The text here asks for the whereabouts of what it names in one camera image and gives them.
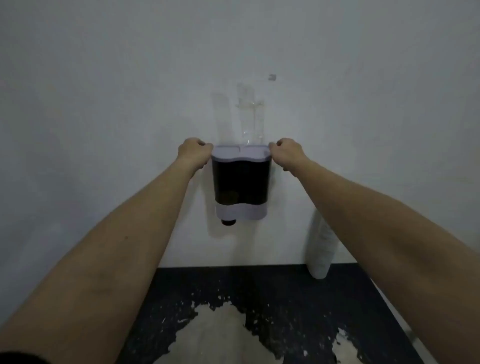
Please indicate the person's right forearm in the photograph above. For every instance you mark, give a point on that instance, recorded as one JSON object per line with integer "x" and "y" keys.
{"x": 375, "y": 243}

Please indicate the person's left hand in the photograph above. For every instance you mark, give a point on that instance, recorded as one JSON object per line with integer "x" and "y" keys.
{"x": 195, "y": 153}

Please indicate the clear plastic sleeve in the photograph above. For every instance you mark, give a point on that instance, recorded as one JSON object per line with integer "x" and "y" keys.
{"x": 318, "y": 240}

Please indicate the black wall cup dispenser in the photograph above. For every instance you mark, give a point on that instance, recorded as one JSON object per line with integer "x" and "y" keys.
{"x": 240, "y": 183}

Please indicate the person's right hand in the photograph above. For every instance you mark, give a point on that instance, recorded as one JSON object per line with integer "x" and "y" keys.
{"x": 288, "y": 153}

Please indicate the clear crinkled tape strip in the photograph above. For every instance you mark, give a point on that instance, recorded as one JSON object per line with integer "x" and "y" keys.
{"x": 252, "y": 112}

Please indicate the white dispenser lid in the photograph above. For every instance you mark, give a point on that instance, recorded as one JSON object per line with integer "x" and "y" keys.
{"x": 242, "y": 152}

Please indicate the person's left forearm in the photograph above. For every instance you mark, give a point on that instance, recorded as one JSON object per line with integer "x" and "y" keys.
{"x": 112, "y": 262}

